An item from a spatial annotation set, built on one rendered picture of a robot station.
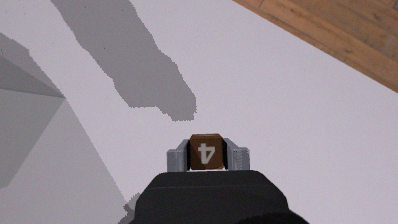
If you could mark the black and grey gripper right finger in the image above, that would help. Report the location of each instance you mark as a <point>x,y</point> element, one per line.
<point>234,157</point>

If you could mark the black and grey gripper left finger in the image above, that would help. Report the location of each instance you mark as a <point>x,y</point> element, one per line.
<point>179,157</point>

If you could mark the brown cube with number 4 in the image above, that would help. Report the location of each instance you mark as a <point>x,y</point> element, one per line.
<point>206,151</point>

